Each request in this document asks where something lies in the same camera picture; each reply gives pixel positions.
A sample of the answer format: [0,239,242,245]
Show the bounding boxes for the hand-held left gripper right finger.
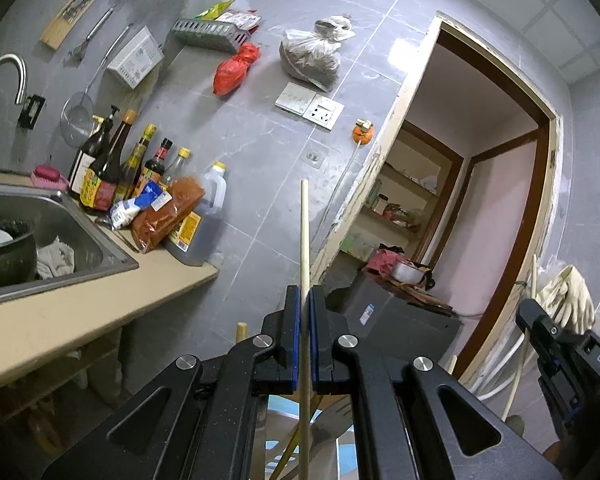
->
[307,284,563,480]

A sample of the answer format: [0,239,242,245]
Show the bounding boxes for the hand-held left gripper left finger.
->
[40,285,301,480]

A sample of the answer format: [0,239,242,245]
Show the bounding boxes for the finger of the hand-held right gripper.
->
[516,299,588,366]
[537,360,581,433]

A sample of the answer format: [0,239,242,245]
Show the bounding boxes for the person's right hand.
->
[544,439,581,463]

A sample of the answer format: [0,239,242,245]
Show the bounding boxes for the cream rubber gloves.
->
[537,265,596,333]

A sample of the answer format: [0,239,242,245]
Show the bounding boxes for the light blue plastic tray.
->
[264,394,356,480]

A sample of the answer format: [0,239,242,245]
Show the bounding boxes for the red cloth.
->
[367,249,406,277]

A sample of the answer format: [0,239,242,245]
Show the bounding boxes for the yellow green chopstick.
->
[272,395,326,480]

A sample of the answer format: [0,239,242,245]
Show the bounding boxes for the metal bowl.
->
[391,260,427,285]

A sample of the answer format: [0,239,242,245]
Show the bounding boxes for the large plastic vinegar jug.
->
[162,161,228,267]

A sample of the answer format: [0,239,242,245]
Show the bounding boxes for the wooden shelf cabinet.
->
[340,120,465,271]

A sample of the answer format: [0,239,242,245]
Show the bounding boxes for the chili powder bag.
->
[131,176,207,253]

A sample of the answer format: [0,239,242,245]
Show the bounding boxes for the clear bottle yellow cap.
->
[160,147,192,191]

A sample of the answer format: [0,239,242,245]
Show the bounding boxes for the blue and white bag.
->
[107,180,173,231]

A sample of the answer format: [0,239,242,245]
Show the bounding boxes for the stainless steel sink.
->
[0,182,140,306]

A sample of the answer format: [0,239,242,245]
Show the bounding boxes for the soy sauce bottle red cap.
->
[142,137,174,183]

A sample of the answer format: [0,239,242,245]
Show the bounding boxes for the white power socket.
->
[302,94,345,131]

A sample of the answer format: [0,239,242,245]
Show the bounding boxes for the dark bottle yellow cap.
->
[115,124,158,201]

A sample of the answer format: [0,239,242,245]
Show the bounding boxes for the brown bottle orange cap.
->
[80,109,137,211]

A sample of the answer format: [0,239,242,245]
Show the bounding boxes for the white dish cloth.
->
[36,240,76,280]

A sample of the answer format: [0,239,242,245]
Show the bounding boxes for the dark pump bottle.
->
[68,105,121,200]

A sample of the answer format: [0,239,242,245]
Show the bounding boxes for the red plastic bag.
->
[213,42,262,97]

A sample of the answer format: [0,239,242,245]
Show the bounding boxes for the clear bag dark contents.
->
[279,29,342,92]

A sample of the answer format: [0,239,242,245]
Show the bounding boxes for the dark cooking pot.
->
[0,220,38,288]

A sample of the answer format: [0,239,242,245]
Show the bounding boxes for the metal mesh strainer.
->
[60,25,132,148]

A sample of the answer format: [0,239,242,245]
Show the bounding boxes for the crumpled white plastic bag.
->
[314,15,356,41]

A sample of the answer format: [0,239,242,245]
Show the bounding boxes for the red seasoning packets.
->
[215,9,262,33]

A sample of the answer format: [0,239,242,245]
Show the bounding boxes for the yellow green packet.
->
[195,0,241,22]

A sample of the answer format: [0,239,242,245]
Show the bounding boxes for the metal slotted spatula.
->
[69,6,118,63]

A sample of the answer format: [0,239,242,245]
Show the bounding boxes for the metal faucet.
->
[0,54,28,106]

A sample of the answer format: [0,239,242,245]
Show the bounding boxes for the bamboo board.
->
[40,0,128,51]

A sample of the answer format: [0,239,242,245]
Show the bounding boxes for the white hose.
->
[467,327,531,401]

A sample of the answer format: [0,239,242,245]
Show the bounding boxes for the door frame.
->
[310,10,563,401]

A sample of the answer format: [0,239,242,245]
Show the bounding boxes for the orange wall ornament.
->
[351,117,375,145]

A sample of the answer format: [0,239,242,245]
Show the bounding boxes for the grey wall rack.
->
[171,17,251,53]

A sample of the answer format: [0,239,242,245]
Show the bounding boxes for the white wall chopstick holder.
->
[106,26,165,90]

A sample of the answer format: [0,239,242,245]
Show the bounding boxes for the black wall socket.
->
[19,94,46,128]

